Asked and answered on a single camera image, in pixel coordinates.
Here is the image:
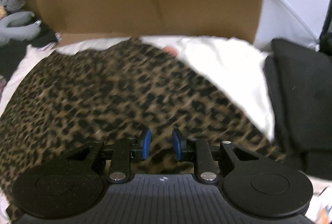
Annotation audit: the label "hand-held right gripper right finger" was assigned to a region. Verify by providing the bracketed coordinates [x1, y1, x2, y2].
[172, 128, 260, 183]

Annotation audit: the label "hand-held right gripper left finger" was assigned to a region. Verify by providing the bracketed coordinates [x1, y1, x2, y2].
[65, 128, 151, 183]

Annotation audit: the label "leopard print garment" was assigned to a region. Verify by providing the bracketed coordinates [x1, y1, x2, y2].
[0, 37, 286, 222]

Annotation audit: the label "black folded clothes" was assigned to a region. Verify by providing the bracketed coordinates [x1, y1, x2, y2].
[263, 38, 332, 180]

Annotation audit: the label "white printed blanket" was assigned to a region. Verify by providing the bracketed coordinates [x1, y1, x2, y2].
[0, 36, 332, 224]

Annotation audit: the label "brown cardboard box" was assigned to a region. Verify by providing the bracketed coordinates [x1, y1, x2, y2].
[26, 0, 265, 49]

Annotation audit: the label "black cloth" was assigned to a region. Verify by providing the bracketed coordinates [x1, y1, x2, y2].
[0, 24, 58, 82]

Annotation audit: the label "grey plush toy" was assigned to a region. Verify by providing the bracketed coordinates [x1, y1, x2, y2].
[0, 11, 42, 47]

